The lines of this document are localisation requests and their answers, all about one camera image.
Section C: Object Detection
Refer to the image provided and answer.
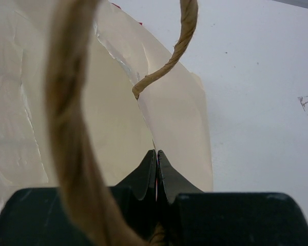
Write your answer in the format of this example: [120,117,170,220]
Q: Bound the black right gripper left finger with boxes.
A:
[110,150,157,202]

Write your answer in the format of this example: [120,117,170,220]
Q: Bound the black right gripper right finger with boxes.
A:
[157,150,203,204]

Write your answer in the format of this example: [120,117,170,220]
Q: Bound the beige paper bag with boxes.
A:
[0,0,213,246]

